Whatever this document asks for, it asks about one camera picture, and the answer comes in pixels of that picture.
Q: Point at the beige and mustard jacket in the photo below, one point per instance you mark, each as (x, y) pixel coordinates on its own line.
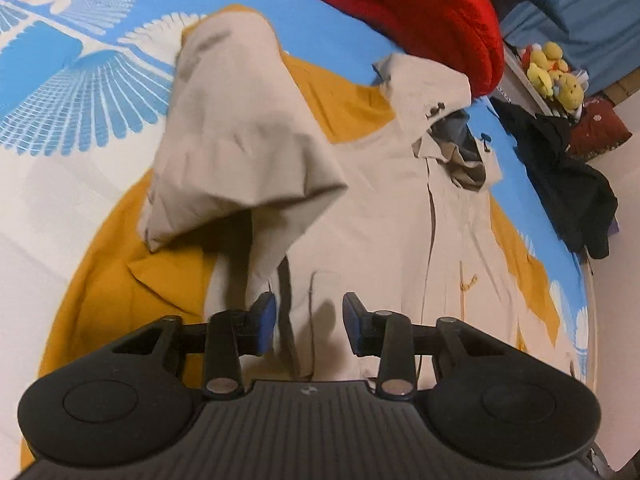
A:
(380, 200)

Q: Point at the blue and white printed bedsheet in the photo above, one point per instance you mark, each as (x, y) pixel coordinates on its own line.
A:
(60, 185)

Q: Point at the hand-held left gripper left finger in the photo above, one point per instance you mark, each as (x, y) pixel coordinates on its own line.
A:
(266, 321)

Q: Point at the blue cloth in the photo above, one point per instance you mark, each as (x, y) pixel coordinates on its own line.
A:
(600, 25)

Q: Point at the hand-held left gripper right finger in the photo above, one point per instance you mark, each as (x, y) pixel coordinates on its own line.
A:
(350, 321)

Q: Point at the red knit sweater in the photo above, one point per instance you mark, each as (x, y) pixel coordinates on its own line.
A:
(420, 15)

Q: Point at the yellow plush toys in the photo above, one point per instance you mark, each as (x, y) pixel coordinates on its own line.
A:
(520, 77)

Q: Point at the black garment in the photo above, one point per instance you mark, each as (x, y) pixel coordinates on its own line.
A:
(560, 180)

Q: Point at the yellow plush toy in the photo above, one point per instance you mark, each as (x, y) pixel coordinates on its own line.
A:
(569, 91)
(539, 73)
(553, 51)

